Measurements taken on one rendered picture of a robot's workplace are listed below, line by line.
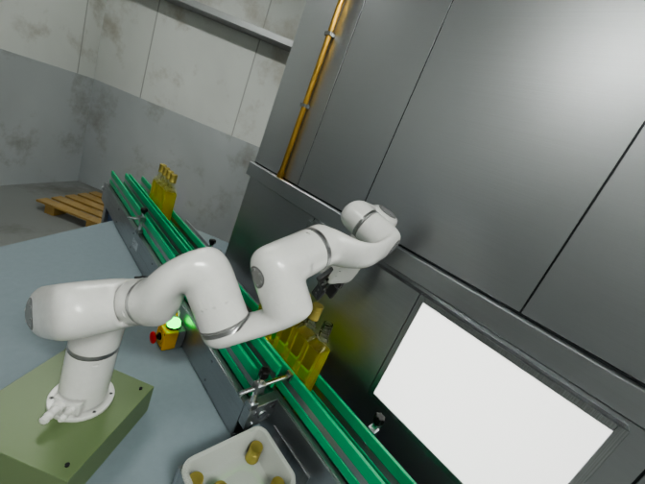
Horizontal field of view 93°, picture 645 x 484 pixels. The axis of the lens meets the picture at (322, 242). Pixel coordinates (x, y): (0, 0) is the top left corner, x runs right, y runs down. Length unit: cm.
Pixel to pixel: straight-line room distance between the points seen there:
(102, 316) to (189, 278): 18
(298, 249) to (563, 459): 65
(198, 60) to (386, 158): 358
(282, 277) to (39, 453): 61
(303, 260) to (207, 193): 373
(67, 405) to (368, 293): 75
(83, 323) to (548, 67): 102
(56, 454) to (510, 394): 93
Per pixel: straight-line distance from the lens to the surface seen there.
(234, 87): 411
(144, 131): 458
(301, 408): 95
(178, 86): 440
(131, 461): 98
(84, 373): 85
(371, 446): 93
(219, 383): 105
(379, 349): 93
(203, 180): 421
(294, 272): 50
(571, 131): 84
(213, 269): 51
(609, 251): 80
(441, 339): 84
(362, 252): 59
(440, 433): 92
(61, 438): 91
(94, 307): 63
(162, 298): 53
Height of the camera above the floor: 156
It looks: 16 degrees down
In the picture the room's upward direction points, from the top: 22 degrees clockwise
